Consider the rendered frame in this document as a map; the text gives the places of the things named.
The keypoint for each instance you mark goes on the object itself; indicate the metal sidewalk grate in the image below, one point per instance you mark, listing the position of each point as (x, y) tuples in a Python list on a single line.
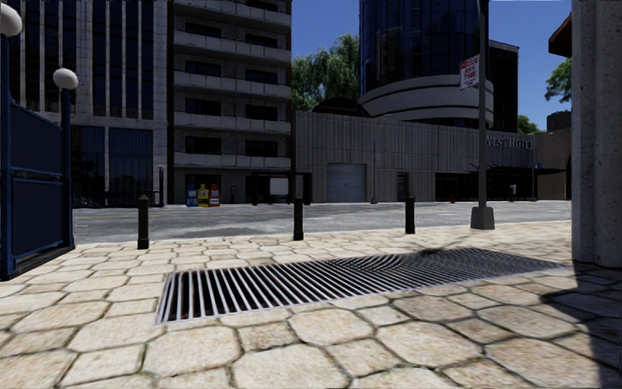
[(311, 284)]

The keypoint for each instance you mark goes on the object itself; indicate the black bus shelter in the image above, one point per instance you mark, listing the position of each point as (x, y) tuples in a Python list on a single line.
[(257, 187)]

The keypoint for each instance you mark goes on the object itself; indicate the grey ribbed concrete building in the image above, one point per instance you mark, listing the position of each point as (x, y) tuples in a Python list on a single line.
[(340, 141)]

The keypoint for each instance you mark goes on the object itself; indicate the grey pole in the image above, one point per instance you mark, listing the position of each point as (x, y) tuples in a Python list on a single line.
[(374, 175), (161, 187)]

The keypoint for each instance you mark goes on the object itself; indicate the orange newspaper box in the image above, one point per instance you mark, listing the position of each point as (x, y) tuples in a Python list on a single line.
[(214, 196)]

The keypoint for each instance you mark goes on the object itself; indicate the yellow newspaper box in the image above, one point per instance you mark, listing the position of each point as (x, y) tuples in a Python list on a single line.
[(203, 196)]

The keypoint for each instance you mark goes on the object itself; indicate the blue newspaper box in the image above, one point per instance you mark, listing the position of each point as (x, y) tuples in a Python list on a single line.
[(191, 196)]

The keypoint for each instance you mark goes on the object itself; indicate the trees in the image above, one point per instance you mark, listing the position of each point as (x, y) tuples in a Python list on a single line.
[(325, 73)]

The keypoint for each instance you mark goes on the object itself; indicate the grey concrete balcony building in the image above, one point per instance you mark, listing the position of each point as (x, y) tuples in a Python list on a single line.
[(228, 87)]

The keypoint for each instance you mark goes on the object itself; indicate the blue glass tower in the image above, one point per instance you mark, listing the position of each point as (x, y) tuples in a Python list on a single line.
[(418, 39)]

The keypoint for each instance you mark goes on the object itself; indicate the dark bin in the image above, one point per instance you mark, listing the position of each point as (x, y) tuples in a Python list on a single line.
[(512, 192)]

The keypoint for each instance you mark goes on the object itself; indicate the tree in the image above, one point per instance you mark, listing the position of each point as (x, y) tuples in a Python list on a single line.
[(561, 80), (526, 125)]

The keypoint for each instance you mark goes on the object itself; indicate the pale stone and glass tower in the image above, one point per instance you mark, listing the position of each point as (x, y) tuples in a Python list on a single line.
[(116, 73)]

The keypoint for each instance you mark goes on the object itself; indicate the brown building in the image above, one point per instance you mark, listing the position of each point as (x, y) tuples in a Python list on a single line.
[(551, 155)]

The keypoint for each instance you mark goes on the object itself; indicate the dark stairway railing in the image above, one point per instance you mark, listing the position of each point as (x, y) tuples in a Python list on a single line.
[(34, 214)]

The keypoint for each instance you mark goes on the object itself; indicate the pale concrete building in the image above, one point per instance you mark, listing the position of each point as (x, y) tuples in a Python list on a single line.
[(596, 146)]

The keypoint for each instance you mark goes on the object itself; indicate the short dark post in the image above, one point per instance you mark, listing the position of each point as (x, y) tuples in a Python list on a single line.
[(298, 219), (143, 223), (410, 214)]

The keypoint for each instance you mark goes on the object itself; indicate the sign on a post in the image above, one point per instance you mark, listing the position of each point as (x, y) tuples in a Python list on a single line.
[(533, 182), (482, 146)]

